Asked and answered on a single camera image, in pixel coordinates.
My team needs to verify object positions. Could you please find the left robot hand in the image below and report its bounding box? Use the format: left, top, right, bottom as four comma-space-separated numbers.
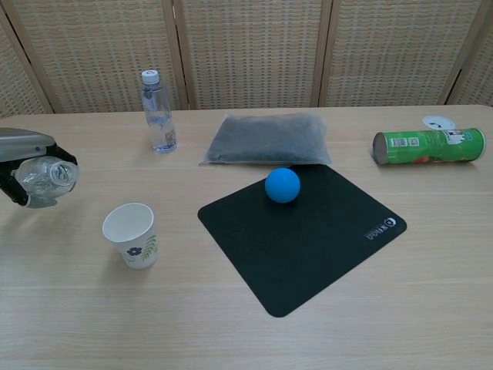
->
0, 128, 80, 210

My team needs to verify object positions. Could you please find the green-label water bottle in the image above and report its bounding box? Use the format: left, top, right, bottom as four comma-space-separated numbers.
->
14, 156, 81, 206

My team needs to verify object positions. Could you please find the capped clear water bottle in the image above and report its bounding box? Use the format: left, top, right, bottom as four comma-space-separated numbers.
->
140, 69, 179, 155

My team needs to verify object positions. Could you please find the white flower-print paper cup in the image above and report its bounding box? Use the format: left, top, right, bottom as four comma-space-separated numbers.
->
101, 202, 159, 271

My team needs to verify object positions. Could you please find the wicker folding screen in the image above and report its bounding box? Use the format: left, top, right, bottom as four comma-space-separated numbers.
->
0, 0, 493, 119

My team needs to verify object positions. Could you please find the clear bag of dark granules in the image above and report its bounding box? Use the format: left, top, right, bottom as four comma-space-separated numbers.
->
198, 112, 333, 167

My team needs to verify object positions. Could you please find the blue ball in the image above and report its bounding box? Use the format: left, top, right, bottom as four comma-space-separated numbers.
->
264, 166, 301, 204

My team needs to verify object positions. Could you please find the black mouse pad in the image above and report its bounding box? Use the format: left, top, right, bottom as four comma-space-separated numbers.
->
196, 164, 408, 319

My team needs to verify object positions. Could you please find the green chips can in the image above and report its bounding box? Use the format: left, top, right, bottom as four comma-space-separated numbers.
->
371, 127, 488, 167

